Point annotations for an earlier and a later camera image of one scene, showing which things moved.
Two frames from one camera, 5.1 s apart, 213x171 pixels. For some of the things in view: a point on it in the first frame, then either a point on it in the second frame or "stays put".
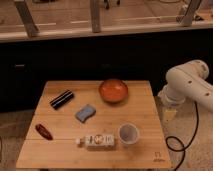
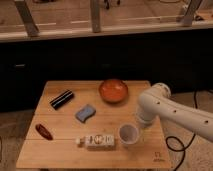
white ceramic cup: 128,133 stays put
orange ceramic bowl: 113,90 stays put
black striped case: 62,99 stays put
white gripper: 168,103 -> 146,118
